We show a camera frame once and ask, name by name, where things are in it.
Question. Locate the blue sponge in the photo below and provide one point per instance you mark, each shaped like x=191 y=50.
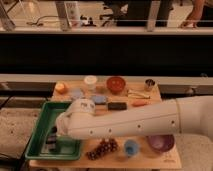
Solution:
x=99 y=99

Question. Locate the dark scrub brush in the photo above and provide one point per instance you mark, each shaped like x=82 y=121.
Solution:
x=51 y=142

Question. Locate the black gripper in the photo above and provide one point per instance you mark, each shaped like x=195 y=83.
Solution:
x=53 y=131

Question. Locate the black rectangular block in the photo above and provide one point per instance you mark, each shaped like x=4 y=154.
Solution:
x=117 y=106

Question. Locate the wooden board table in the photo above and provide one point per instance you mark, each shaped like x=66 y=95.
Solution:
x=146 y=158

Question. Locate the green plastic tray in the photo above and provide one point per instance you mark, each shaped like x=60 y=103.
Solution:
x=66 y=147

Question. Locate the blue plastic cup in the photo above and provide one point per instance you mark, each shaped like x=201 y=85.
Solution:
x=131 y=148

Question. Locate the yellow-green tongs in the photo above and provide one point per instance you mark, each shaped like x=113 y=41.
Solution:
x=137 y=94

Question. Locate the purple bowl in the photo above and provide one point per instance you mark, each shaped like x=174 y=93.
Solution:
x=161 y=143

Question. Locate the orange carrot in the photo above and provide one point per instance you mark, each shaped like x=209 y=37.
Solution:
x=139 y=103

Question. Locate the light blue cloth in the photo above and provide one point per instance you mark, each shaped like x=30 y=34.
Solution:
x=76 y=94

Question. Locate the red bowl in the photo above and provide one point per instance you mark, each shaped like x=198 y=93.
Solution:
x=115 y=84

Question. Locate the metal cup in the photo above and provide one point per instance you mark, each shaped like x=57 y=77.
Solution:
x=149 y=84

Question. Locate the bunch of dark grapes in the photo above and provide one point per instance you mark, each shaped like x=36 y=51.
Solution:
x=104 y=147

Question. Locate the white cup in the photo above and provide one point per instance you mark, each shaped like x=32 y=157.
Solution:
x=90 y=81

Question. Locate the orange fruit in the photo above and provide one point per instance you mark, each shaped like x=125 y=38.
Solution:
x=61 y=88

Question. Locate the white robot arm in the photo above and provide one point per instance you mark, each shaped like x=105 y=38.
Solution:
x=181 y=115

